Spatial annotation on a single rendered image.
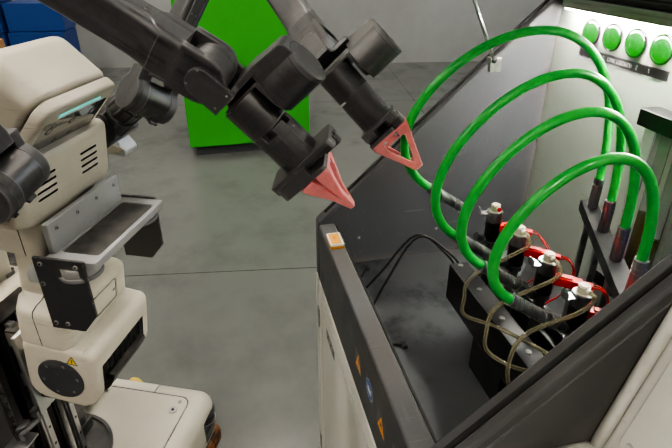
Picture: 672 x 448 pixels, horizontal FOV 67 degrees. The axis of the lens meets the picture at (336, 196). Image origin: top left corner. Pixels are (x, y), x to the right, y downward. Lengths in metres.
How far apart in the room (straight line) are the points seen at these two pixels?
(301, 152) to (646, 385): 0.49
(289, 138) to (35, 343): 0.78
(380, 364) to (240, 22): 3.34
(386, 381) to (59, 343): 0.68
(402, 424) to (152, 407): 1.11
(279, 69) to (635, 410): 0.57
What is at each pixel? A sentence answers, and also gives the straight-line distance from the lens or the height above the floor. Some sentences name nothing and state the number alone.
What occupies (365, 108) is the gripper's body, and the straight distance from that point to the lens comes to 0.79.
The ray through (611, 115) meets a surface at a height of 1.34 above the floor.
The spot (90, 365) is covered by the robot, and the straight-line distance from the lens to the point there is 1.20.
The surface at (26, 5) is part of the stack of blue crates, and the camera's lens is 6.93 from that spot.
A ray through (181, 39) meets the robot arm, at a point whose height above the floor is 1.45.
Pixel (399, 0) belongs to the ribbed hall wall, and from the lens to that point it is 7.30.
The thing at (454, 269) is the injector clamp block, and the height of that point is 0.98.
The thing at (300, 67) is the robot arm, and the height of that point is 1.42.
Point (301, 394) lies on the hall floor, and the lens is 2.09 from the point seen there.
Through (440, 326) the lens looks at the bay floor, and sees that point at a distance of 1.11.
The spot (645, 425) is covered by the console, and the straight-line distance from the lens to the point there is 0.72.
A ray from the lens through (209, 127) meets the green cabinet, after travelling 4.12.
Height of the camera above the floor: 1.55
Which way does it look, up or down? 27 degrees down
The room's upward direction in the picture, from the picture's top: straight up
